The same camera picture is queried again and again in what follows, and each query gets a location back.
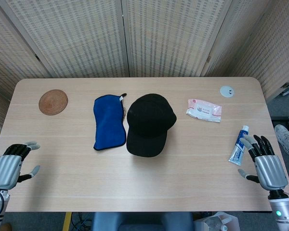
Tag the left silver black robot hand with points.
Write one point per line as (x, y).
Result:
(4, 168)

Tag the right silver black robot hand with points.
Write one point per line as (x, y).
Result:
(271, 170)

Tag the black baseball cap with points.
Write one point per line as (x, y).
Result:
(147, 122)

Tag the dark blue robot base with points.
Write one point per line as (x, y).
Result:
(142, 221)

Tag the white sneaker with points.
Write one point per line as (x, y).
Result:
(285, 138)

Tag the blue white toothpaste tube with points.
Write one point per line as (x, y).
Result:
(238, 149)

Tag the black table foot bar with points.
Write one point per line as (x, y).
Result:
(285, 118)

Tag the white plastic bag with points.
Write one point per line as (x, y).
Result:
(219, 222)

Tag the round woven rattan coaster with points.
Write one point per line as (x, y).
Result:
(53, 102)

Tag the pink white wet wipes pack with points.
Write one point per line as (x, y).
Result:
(203, 110)

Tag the blue cloth with black trim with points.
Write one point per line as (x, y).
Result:
(108, 122)

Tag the woven folding screen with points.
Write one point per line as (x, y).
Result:
(86, 36)

